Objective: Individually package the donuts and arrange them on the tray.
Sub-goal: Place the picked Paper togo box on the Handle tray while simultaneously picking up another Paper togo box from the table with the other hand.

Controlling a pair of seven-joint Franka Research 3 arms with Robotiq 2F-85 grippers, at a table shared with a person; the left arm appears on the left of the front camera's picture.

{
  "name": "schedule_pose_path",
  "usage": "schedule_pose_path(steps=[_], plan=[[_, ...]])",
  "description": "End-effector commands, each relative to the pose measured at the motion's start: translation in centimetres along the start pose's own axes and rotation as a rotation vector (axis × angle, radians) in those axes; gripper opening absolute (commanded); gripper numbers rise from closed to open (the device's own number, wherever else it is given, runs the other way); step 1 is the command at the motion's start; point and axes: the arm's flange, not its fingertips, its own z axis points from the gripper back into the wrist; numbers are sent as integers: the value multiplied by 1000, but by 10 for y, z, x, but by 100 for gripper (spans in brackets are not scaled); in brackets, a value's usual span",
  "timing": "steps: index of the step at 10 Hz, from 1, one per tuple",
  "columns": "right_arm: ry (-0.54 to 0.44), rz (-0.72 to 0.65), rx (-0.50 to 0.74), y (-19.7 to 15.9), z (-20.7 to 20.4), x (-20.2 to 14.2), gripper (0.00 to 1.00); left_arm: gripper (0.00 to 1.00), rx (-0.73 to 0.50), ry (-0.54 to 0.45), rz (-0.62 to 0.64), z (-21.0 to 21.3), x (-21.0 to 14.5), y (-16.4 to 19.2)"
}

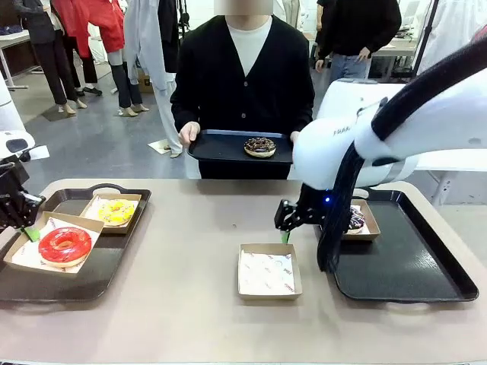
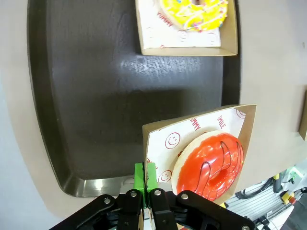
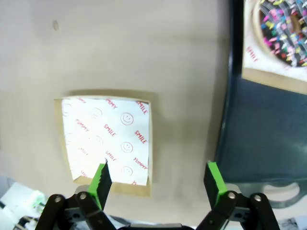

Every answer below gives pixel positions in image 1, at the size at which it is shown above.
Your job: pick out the dark donut with coloured sprinkles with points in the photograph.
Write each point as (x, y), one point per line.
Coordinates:
(357, 220)

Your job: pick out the hanging white shirt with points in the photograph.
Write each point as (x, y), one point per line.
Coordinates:
(452, 34)

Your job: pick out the person's right forearm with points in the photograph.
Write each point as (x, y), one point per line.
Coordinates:
(182, 114)

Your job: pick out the red glazed donut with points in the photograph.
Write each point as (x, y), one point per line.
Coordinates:
(49, 251)

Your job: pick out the white desk with dark clothes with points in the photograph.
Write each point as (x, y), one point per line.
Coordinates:
(15, 39)

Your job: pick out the person's right hand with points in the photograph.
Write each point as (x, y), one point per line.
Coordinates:
(189, 133)

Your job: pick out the white cylindrical appliance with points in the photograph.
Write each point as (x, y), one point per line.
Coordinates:
(7, 110)

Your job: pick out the mannequin in white jacket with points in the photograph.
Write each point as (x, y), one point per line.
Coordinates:
(292, 11)

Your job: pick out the flat mannequin base plate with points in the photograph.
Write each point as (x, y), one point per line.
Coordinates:
(160, 146)

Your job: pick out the bystander in red top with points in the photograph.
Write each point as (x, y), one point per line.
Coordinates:
(81, 64)

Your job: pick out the black serving tray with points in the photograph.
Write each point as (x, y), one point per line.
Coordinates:
(213, 148)

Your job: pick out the person in black cardigan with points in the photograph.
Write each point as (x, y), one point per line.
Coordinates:
(213, 76)

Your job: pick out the chocolate glazed donut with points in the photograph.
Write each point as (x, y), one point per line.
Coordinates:
(252, 146)

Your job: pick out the person's left hand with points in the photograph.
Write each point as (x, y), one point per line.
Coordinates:
(295, 136)

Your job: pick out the mannequin in black suit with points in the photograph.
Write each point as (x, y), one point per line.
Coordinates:
(47, 23)

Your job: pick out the yellow sprinkled donut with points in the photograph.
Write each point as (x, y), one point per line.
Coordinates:
(106, 213)

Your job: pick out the person's left forearm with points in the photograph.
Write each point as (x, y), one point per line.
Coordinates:
(307, 114)

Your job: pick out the white printed paper liner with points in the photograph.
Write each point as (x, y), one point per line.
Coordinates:
(266, 273)
(90, 213)
(26, 254)

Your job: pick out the bystander in black sweater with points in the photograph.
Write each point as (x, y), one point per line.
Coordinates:
(357, 26)

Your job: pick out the kraft paper food box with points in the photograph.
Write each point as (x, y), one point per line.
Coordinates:
(270, 297)
(361, 237)
(114, 229)
(87, 225)

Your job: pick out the light wooden background desk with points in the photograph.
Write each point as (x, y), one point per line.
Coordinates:
(399, 45)

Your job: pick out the large white table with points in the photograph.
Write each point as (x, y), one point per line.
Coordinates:
(449, 165)

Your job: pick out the black stand pole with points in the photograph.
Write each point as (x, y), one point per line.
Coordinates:
(426, 38)

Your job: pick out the mannequin in grey coat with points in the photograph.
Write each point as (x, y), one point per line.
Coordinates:
(144, 38)

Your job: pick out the cardboard box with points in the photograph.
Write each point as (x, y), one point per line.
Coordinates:
(144, 84)

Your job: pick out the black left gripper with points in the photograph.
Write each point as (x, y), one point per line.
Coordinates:
(11, 178)

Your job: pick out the mannequin in red jacket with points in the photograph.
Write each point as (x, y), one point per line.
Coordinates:
(108, 23)

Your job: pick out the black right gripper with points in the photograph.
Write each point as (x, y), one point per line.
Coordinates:
(314, 203)

